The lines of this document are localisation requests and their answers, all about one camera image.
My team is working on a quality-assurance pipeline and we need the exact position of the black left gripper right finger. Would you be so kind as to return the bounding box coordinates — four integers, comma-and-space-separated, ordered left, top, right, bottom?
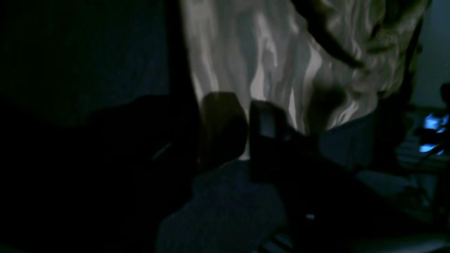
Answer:
249, 100, 449, 253

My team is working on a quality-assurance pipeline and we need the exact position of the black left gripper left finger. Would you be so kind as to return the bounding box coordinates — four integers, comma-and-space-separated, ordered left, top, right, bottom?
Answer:
0, 92, 248, 253

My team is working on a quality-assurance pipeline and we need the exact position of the camouflage t-shirt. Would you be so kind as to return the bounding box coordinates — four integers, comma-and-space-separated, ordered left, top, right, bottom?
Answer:
180, 0, 431, 164

